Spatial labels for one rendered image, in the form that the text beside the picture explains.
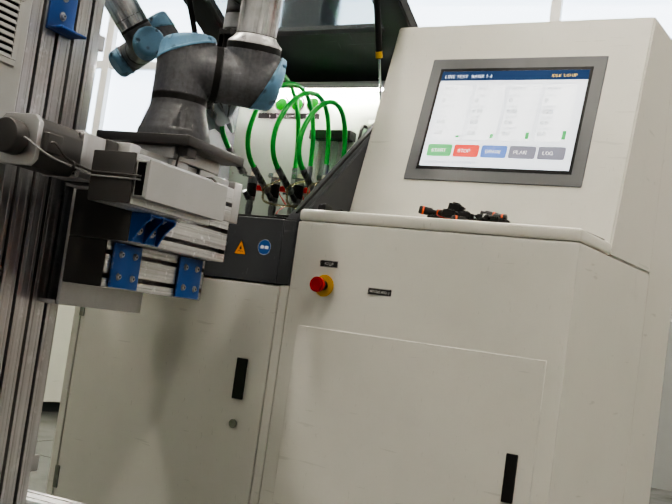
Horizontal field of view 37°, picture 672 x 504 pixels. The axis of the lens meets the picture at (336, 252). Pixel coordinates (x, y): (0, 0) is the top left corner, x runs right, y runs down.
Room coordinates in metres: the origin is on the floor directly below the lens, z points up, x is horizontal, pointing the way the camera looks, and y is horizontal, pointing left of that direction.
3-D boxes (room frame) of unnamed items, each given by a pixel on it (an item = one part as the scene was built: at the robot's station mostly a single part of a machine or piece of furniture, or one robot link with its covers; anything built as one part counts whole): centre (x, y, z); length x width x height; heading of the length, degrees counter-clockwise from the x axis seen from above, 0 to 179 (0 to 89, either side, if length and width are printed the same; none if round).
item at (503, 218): (2.29, -0.29, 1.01); 0.23 x 0.11 x 0.06; 58
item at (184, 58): (2.05, 0.36, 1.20); 0.13 x 0.12 x 0.14; 102
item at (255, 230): (2.60, 0.39, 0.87); 0.62 x 0.04 x 0.16; 58
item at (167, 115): (2.05, 0.37, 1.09); 0.15 x 0.15 x 0.10
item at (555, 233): (2.30, -0.26, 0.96); 0.70 x 0.22 x 0.03; 58
